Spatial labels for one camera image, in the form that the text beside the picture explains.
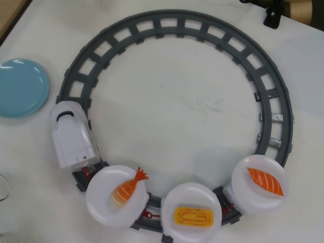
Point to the orange shrimp sushi toy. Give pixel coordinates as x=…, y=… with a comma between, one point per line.
x=124, y=191

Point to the orange salmon sushi toy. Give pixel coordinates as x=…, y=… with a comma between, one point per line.
x=265, y=181

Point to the white toy Shinkansen locomotive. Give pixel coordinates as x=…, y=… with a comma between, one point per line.
x=73, y=136

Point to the yellow egg sushi toy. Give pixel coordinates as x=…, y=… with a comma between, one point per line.
x=193, y=216

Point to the blue round dish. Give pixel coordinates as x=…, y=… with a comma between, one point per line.
x=22, y=88

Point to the white plate train car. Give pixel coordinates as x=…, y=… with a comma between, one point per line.
x=243, y=192
x=101, y=202
x=192, y=195

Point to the red train coupler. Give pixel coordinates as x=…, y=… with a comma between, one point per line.
x=149, y=215
x=227, y=208
x=86, y=172

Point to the gray plastic rack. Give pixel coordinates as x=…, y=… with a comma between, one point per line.
x=265, y=126

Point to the silver foil tape piece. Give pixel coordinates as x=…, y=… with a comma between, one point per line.
x=277, y=117
x=275, y=142

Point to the clear round container rim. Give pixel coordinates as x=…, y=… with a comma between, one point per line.
x=8, y=188

